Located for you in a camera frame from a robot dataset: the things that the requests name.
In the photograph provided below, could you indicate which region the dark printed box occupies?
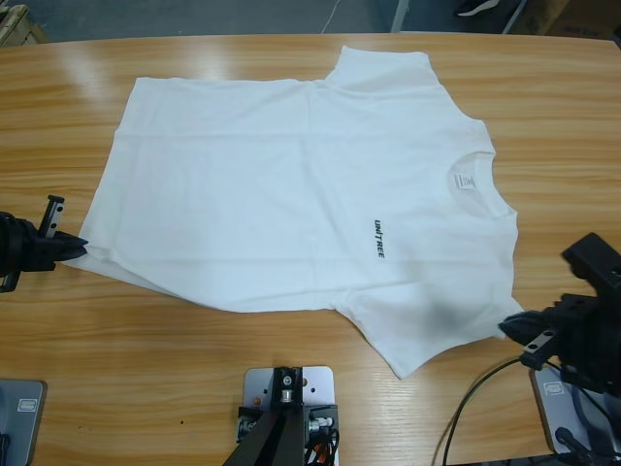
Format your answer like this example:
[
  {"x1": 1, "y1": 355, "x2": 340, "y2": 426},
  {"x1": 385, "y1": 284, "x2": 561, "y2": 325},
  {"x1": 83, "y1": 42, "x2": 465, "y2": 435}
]
[{"x1": 547, "y1": 0, "x2": 621, "y2": 41}]

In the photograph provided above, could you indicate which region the white pole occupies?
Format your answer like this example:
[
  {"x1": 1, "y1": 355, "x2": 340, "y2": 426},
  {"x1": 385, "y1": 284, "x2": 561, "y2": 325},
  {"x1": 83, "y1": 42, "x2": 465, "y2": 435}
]
[{"x1": 389, "y1": 0, "x2": 413, "y2": 33}]

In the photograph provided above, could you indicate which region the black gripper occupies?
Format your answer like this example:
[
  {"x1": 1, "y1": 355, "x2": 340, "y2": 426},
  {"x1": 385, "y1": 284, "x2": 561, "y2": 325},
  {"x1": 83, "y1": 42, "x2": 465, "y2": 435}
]
[
  {"x1": 0, "y1": 193, "x2": 91, "y2": 294},
  {"x1": 498, "y1": 289, "x2": 621, "y2": 395}
]

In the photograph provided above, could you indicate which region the white Unitree t-shirt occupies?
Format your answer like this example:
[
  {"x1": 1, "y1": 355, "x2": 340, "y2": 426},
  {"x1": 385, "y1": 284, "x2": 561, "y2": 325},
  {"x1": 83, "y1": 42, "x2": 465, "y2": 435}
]
[{"x1": 60, "y1": 45, "x2": 528, "y2": 381}]

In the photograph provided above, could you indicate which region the brown cardboard box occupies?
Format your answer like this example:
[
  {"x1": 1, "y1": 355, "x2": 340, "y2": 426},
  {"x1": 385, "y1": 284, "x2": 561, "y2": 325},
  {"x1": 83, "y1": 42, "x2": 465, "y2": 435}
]
[{"x1": 504, "y1": 0, "x2": 573, "y2": 36}]

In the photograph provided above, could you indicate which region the long black cable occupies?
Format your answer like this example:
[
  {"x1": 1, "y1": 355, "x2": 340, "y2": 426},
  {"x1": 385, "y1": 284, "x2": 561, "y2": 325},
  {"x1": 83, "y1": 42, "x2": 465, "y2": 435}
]
[{"x1": 442, "y1": 356, "x2": 531, "y2": 466}]

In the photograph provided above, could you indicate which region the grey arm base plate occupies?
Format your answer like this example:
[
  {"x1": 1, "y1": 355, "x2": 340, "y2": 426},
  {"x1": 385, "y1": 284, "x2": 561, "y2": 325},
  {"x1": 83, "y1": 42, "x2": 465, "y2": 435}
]
[
  {"x1": 531, "y1": 366, "x2": 621, "y2": 455},
  {"x1": 0, "y1": 378, "x2": 49, "y2": 465}
]

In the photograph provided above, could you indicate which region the thin white floor cable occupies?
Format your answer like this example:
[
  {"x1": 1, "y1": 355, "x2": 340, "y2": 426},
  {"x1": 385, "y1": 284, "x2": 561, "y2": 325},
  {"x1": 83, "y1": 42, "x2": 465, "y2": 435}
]
[{"x1": 321, "y1": 0, "x2": 343, "y2": 35}]

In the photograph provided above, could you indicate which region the dark camera post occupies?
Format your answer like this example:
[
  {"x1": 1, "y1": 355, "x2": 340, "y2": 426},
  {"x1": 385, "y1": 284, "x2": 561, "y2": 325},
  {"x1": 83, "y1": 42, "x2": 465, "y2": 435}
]
[{"x1": 227, "y1": 366, "x2": 311, "y2": 466}]

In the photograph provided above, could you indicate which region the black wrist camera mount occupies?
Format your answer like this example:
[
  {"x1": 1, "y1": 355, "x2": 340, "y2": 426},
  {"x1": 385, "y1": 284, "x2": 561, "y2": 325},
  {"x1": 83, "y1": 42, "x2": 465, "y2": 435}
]
[{"x1": 561, "y1": 231, "x2": 621, "y2": 297}]

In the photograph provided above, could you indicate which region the black shoe white sole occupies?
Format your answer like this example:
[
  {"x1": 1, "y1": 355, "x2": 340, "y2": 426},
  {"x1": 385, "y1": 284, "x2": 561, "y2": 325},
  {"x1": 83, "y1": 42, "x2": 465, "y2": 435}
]
[{"x1": 454, "y1": 0, "x2": 506, "y2": 17}]

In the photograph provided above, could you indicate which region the black orange cable bundle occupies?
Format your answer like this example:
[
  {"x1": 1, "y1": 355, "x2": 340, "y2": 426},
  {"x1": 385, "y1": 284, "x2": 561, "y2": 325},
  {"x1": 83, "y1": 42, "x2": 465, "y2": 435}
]
[{"x1": 303, "y1": 429, "x2": 342, "y2": 466}]

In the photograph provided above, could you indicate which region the wooden pallet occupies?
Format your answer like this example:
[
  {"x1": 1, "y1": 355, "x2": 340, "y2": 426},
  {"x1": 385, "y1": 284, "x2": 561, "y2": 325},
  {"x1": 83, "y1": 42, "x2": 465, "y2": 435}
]
[{"x1": 0, "y1": 0, "x2": 49, "y2": 48}]

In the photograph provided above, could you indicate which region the black cable with plug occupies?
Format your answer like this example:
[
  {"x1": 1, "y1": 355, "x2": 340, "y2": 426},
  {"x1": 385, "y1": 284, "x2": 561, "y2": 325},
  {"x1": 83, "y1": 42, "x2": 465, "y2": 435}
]
[{"x1": 554, "y1": 426, "x2": 591, "y2": 466}]

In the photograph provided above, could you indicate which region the white mount block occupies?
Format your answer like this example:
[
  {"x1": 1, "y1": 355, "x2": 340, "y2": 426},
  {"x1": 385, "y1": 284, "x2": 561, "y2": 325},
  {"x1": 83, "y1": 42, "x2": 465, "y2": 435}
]
[{"x1": 242, "y1": 366, "x2": 340, "y2": 438}]

